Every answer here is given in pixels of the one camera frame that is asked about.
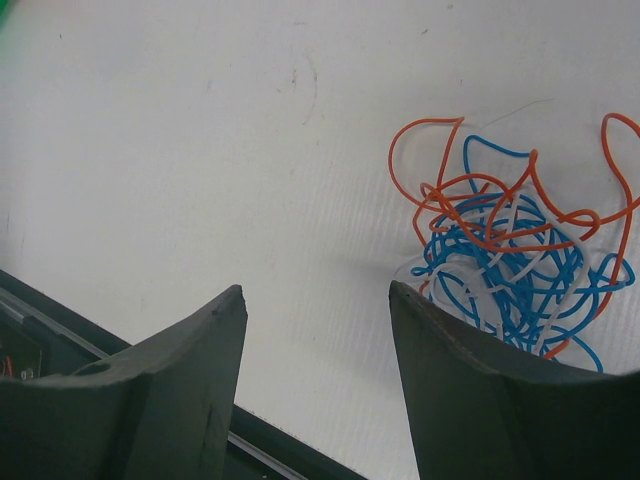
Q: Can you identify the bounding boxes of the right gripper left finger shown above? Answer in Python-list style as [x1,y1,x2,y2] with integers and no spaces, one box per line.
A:
[1,285,248,479]

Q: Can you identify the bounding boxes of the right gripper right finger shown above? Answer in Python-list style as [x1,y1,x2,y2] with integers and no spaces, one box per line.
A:
[389,281,639,479]

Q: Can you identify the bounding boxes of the blue thin wire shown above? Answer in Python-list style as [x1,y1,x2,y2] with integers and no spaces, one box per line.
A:
[409,134,636,374]

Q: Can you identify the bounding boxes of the white thin wire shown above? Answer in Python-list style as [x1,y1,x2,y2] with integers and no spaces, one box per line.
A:
[394,192,594,351]

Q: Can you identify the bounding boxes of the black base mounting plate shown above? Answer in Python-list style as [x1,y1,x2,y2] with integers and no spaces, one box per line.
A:
[1,274,354,479]

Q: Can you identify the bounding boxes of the green plastic bin lower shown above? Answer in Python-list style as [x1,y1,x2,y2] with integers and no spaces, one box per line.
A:
[0,0,18,24]

